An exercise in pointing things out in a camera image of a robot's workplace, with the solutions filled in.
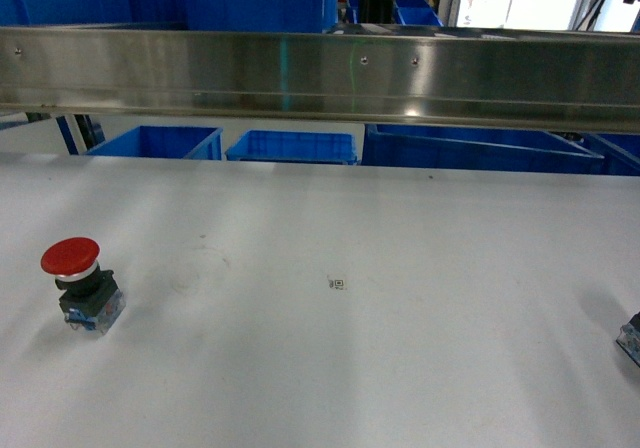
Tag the small blue background bin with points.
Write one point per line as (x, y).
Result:
(416, 12)

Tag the large blue bin below right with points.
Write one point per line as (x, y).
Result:
(476, 149)

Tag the blue bin below middle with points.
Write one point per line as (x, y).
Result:
(294, 147)

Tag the small printed marker sticker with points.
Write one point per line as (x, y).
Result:
(337, 282)

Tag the red mushroom push button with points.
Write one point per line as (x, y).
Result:
(91, 298)

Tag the blue bin below left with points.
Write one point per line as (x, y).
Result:
(164, 142)

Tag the stainless steel shelf rail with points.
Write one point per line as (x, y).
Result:
(478, 78)

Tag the blue bin below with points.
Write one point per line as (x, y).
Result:
(294, 147)
(164, 142)

